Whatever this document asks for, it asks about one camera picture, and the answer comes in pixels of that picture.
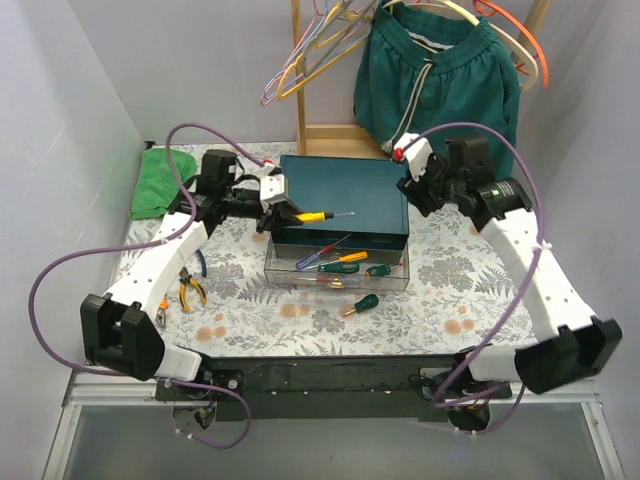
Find orange hanger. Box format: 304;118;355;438
472;0;552;88

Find yellow hanger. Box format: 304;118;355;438
263;1;376;104

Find green folded cloth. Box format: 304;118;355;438
130;148;179;220

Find orange handled cutters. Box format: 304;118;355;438
156;297;168;330

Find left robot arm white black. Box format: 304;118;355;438
80;150;301;400

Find blue red screwdriver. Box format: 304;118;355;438
295;233;351;271
294;276;360;288

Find clear acrylic drawer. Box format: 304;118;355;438
264;241;410;292

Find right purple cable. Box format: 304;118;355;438
399;122;544;436

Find yellow black screwdriver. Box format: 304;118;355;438
295;212;354;224

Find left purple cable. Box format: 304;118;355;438
28;122;271;450

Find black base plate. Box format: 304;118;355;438
154;355;514;421

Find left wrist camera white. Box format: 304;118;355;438
259;173;289;208

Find cream hanger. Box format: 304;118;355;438
361;1;527;99

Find stubby green screwdriver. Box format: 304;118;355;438
342;294;379;317

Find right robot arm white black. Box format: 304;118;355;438
393;133;622;398

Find teal drawer box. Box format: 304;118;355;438
271;155;409;258

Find orange handled screwdriver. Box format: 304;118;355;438
308;251;368;269

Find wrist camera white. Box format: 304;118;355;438
259;173;289;208
391;133;433;182

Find pink hanger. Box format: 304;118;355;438
259;0;329;107

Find small green screwdriver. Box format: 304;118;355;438
365;264;402;278

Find wooden rack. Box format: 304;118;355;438
296;1;538;159

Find blue handled cutters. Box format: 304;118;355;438
195;249;208;278

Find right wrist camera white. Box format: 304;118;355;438
391;133;433;182

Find long green screwdriver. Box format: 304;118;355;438
303;262;360;274

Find green shorts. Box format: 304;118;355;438
353;1;521;179

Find purple cable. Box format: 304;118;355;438
28;122;271;450
399;122;544;436

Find grey hanger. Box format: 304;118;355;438
296;1;376;80

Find aluminium rail frame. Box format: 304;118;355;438
45;356;624;479

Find yellow handled pliers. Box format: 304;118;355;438
177;267;209;314

